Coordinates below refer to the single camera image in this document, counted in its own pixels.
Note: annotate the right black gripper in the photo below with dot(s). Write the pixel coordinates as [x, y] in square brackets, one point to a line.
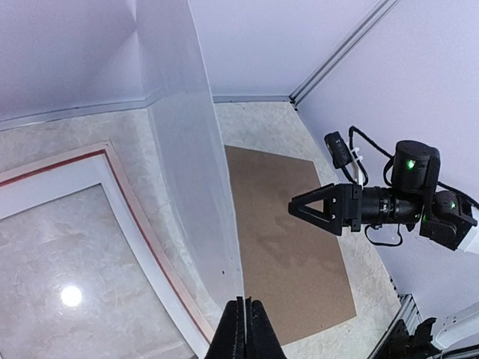
[333, 207]

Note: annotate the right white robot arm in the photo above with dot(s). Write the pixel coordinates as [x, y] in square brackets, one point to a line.
[447, 216]

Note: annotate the cat photo print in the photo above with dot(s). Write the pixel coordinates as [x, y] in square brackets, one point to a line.
[191, 150]

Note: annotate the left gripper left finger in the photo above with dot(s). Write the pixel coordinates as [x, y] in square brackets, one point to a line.
[229, 339]

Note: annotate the right aluminium corner post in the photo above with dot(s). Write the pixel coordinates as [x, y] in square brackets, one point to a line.
[380, 10]

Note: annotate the red wooden picture frame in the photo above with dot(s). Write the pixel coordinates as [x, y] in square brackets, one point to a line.
[149, 224]

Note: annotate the front aluminium rail base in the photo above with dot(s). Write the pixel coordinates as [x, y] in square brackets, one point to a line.
[411, 336]

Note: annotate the brown backing board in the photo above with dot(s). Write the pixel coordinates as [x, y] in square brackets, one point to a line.
[294, 268]

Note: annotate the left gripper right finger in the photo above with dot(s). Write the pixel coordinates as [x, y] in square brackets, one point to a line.
[260, 339]

